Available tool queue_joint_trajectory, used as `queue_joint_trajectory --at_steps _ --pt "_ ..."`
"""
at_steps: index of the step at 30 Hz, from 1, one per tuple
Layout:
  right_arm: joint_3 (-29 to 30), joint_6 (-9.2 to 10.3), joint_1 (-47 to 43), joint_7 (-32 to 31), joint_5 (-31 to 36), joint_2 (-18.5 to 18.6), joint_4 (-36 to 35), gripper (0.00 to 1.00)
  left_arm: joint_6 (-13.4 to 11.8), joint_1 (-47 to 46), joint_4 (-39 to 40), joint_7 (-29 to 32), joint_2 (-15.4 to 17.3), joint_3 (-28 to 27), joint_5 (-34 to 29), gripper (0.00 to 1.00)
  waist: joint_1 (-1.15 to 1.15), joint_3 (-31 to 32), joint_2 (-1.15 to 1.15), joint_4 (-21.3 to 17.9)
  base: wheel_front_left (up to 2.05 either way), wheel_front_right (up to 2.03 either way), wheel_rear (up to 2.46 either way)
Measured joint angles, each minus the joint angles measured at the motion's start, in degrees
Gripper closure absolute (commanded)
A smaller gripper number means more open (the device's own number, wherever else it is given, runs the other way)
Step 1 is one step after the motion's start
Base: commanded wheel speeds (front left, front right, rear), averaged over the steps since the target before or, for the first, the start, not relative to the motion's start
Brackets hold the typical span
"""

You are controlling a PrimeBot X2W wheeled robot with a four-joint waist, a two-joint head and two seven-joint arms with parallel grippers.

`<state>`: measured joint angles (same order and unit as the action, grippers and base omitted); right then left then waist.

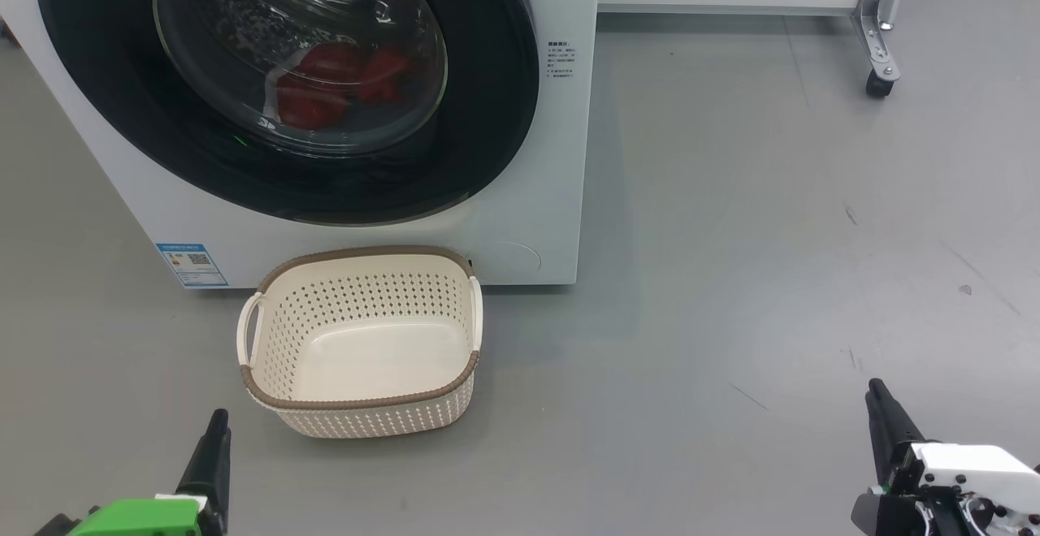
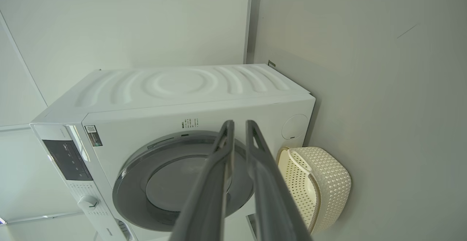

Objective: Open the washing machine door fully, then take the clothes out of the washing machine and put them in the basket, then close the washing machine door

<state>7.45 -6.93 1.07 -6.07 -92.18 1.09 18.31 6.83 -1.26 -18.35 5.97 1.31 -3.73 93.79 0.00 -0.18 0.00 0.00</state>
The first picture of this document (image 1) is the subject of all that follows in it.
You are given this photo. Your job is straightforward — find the blue energy label sticker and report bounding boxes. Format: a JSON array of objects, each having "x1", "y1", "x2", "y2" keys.
[{"x1": 156, "y1": 242, "x2": 230, "y2": 289}]

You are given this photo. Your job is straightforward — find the cream perforated basket brown rim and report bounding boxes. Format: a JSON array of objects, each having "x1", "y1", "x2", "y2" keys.
[{"x1": 236, "y1": 245, "x2": 485, "y2": 440}]

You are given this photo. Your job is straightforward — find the dark round glass washer door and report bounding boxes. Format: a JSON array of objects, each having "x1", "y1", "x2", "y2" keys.
[{"x1": 34, "y1": 0, "x2": 542, "y2": 227}]

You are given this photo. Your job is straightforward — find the white front-load washing machine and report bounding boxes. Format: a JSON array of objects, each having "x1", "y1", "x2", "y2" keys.
[{"x1": 0, "y1": 0, "x2": 603, "y2": 290}]

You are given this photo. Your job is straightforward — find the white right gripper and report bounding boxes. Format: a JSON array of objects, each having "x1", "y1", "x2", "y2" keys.
[{"x1": 851, "y1": 378, "x2": 1040, "y2": 536}]

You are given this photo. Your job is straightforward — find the black printed text label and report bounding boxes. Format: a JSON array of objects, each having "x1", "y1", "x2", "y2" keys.
[{"x1": 546, "y1": 41, "x2": 579, "y2": 81}]

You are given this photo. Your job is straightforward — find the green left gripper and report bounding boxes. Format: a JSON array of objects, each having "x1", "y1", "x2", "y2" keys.
[{"x1": 69, "y1": 408, "x2": 233, "y2": 536}]

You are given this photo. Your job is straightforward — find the red and white garment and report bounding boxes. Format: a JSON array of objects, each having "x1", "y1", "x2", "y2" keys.
[{"x1": 276, "y1": 42, "x2": 416, "y2": 132}]

